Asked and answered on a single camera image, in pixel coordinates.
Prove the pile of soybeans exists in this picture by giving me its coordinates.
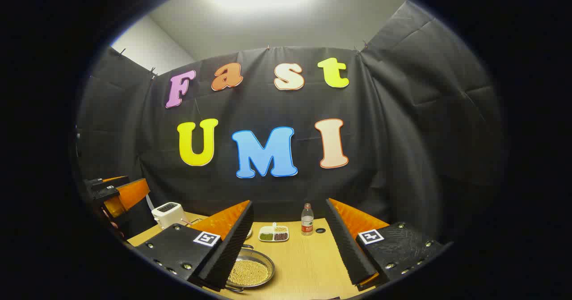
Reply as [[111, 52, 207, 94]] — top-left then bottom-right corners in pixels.
[[229, 259, 269, 286]]

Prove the clear water bottle red label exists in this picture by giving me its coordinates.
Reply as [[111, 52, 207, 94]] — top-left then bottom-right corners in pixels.
[[301, 203, 314, 237]]

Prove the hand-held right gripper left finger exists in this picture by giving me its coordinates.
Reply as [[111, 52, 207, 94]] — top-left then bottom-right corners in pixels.
[[134, 200, 254, 292]]

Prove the stainless steel pot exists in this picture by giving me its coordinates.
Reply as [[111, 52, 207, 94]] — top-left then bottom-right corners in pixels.
[[223, 245, 276, 293]]

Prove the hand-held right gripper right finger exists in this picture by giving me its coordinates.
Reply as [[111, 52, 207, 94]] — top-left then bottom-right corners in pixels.
[[325, 198, 452, 292]]

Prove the white toaster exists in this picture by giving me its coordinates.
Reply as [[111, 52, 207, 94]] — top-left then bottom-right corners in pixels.
[[151, 202, 187, 230]]

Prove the white divided bean dish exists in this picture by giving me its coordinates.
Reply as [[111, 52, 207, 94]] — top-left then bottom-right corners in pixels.
[[259, 223, 290, 242]]

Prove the black backdrop cloth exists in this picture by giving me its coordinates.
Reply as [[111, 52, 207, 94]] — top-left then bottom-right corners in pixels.
[[76, 0, 508, 247]]

